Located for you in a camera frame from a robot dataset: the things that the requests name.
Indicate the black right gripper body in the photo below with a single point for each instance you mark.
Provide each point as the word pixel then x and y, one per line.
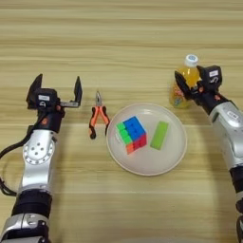
pixel 210 101

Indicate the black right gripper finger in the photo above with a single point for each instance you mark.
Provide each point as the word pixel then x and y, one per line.
pixel 202 72
pixel 183 85

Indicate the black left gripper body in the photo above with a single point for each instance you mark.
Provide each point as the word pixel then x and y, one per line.
pixel 52 121

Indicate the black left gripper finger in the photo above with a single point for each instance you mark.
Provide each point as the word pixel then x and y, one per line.
pixel 36 84
pixel 78 93

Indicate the orange juice bottle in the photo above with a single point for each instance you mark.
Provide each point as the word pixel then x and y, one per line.
pixel 190 74

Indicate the multicolour puzzle cube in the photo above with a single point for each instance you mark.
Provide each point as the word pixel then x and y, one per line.
pixel 134 133

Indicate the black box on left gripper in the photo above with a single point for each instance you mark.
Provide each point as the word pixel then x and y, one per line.
pixel 46 98

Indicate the orange black pliers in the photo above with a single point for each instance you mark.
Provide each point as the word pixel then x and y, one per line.
pixel 96 117

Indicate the green rectangular block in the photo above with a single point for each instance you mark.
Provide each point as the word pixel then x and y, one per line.
pixel 159 136

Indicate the white round plate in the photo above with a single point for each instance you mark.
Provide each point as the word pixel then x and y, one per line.
pixel 148 163

